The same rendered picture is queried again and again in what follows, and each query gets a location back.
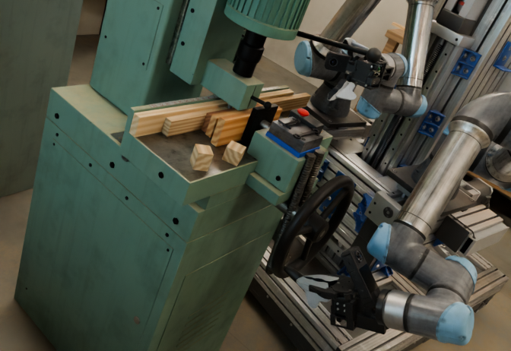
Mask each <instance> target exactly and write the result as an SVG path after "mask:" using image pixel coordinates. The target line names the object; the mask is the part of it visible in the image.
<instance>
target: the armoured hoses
mask: <svg viewBox="0 0 511 351"><path fill-rule="evenodd" d="M324 154H325V152H324V151H323V150H319V149H316V150H315V152H314V153H310V152H308V153H306V155H305V158H306V162H305V163H304V165H303V169H302V171H301V173H300V176H299V178H298V180H297V183H296V185H295V187H294V191H293V193H292V195H291V198H290V200H289V203H288V205H287V212H286V213H285V214H284V217H283V220H282V222H281V226H280V228H279V230H278V234H277V237H276V240H275V243H274V245H273V247H272V250H271V254H270V256H269V259H268V263H267V264H266V267H265V272H266V273H267V274H270V275H271V274H273V273H272V270H271V259H272V255H273V253H274V250H275V247H276V245H277V243H278V241H279V239H280V237H281V235H282V233H283V232H284V230H285V229H286V227H287V225H288V223H289V222H290V221H291V218H290V213H292V212H294V211H295V210H296V209H297V207H298V206H299V207H302V205H303V204H304V203H305V202H306V200H307V199H308V198H309V196H310V193H311V191H312V188H313V184H314V182H315V180H316V176H317V174H318V171H319V168H320V166H321V163H322V159H323V157H324ZM292 244H293V243H292ZM292 244H291V245H292ZM290 248H291V246H290ZM290 248H289V250H288V252H287V255H286V258H285V260H284V265H285V264H286V263H287V262H288V261H289V260H290V258H291V256H290V254H289V251H290Z"/></svg>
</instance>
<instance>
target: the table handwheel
mask: <svg viewBox="0 0 511 351"><path fill-rule="evenodd" d="M340 188H343V189H341V190H340V192H339V193H338V194H337V196H336V197H335V198H334V199H333V201H332V202H331V203H330V204H329V206H327V208H326V209H324V211H323V212H322V213H321V214H320V215H318V214H317V213H314V211H315V210H316V209H317V208H318V207H319V206H320V204H321V203H322V202H323V201H324V200H325V199H327V198H328V197H329V196H330V195H331V194H333V193H334V192H335V191H337V190H338V189H340ZM353 196H354V181H353V180H352V178H350V177H349V176H347V175H339V176H336V177H334V178H333V179H330V180H329V181H327V182H326V183H325V184H324V185H322V186H321V187H320V188H318V189H317V190H316V191H315V192H314V193H313V194H312V195H311V196H310V197H309V198H308V199H307V200H306V202H305V203H304V204H303V205H302V207H299V206H298V207H297V209H296V210H295V211H294V212H292V213H290V218H291V221H290V222H289V223H288V225H287V227H286V229H285V230H284V232H283V233H282V235H281V237H280V239H279V241H278V243H277V245H276V247H275V250H274V253H273V255H272V259H271V270H272V273H273V274H274V275H275V276H276V277H278V278H287V277H289V276H288V275H287V273H286V272H285V271H284V269H285V267H286V266H287V265H286V266H284V260H285V258H286V255H287V252H288V250H289V248H290V246H291V244H292V242H293V241H294V239H295V238H296V236H299V235H304V236H305V237H306V242H305V245H304V247H303V251H302V253H301V255H300V256H299V257H298V258H297V259H295V260H294V261H292V262H291V263H289V264H288V265H289V266H291V267H292V268H294V269H295V270H297V271H299V270H301V269H302V268H303V267H305V266H306V265H307V264H308V263H309V262H310V261H311V260H312V259H313V258H314V257H315V256H316V255H317V254H318V253H319V251H320V250H321V249H322V248H323V247H324V245H325V244H326V243H327V241H328V240H329V239H330V238H331V237H332V235H333V233H334V232H335V230H336V229H337V228H338V226H339V224H340V223H341V221H342V220H343V218H344V215H345V214H346V213H347V211H348V208H349V206H350V204H351V201H352V198H353ZM289 200H290V199H289ZM289 200H287V201H285V202H283V203H281V204H278V205H276V206H275V207H276V208H277V209H279V211H281V212H282V213H286V212H287V205H288V203H289ZM268 202H269V201H268ZM269 203H270V202H269ZM270 204H271V203H270ZM272 205H273V204H272ZM273 206H274V205H273ZM336 206H337V207H336ZM335 207H336V209H335ZM334 209H335V212H334V213H333V214H332V217H331V218H330V220H329V221H326V219H327V217H328V216H329V215H330V213H331V212H332V211H333V210H334Z"/></svg>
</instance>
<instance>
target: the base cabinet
mask: <svg viewBox="0 0 511 351"><path fill-rule="evenodd" d="M282 216H283V213H282V212H281V211H279V209H277V208H276V207H275V206H273V205H269V206H267V207H265V208H263V209H261V210H258V211H256V212H255V213H251V214H250V215H248V216H246V217H243V218H241V219H239V220H237V221H234V222H232V223H230V224H228V225H226V226H223V227H221V228H220V229H216V230H215V231H213V232H210V233H208V234H206V235H204V236H202V237H199V238H197V239H195V240H193V241H191V242H186V241H185V240H184V239H183V238H182V237H180V236H179V235H178V234H177V233H176V232H175V231H174V230H172V229H171V228H170V227H169V226H168V225H167V224H166V223H165V222H164V221H162V219H161V218H159V217H158V216H157V215H156V214H155V213H154V212H153V211H152V210H150V209H149V208H148V207H147V206H146V205H145V204H143V203H142V202H141V201H140V200H139V199H138V198H137V197H135V196H134V195H133V194H132V193H131V192H130V191H129V190H128V189H127V188H126V187H125V186H124V185H123V184H122V183H120V182H119V181H118V180H117V179H116V178H115V177H114V176H112V175H111V174H110V173H109V172H108V171H107V170H106V169H104V168H103V167H102V166H101V165H100V164H99V163H98V162H97V161H96V160H95V159H94V158H93V157H92V156H90V155H89V154H88V153H87V152H86V151H85V150H83V149H82V148H81V147H80V146H79V145H78V144H77V143H75V142H74V141H73V140H72V139H71V138H70V137H69V136H68V135H67V134H66V133H65V132H64V131H63V130H62V129H60V128H59V127H58V126H57V125H56V124H55V123H54V122H52V121H51V120H50V119H49V118H48V117H46V120H45V125H44V129H43V137H42V141H41V146H40V155H39V159H38V164H37V168H36V176H35V181H34V185H33V194H32V198H31V202H30V210H29V215H28V220H27V228H26V232H25V237H24V245H23V249H22V254H21V262H20V267H19V271H18V276H17V284H16V288H15V293H14V298H15V299H16V301H17V302H18V303H19V305H20V306H21V307H22V308H23V310H25V312H26V313H27V314H28V315H29V316H30V318H31V319H32V320H33V322H34V323H35V324H36V325H37V327H38V328H39V329H40V330H41V331H42V332H43V334H44V335H45V336H46V338H47V339H48V340H49V342H50V343H51V344H52V345H53V346H54V347H55V348H56V350H57V351H219V349H220V348H221V345H222V343H223V341H224V339H225V337H226V335H227V332H228V330H229V329H230V326H231V324H232V322H233V319H234V318H235V316H236V313H237V311H238V309H239V307H240V305H241V303H242V301H243V298H244V296H245V294H246V292H247V290H248V288H249V285H250V283H251V282H252V279H253V277H254V275H255V273H256V271H257V269H258V267H259V265H260V262H261V260H262V258H263V256H264V254H265V252H266V249H267V247H268V245H269V243H270V241H271V239H272V236H273V235H274V233H275V230H276V229H277V227H278V224H279V222H280V220H281V218H282Z"/></svg>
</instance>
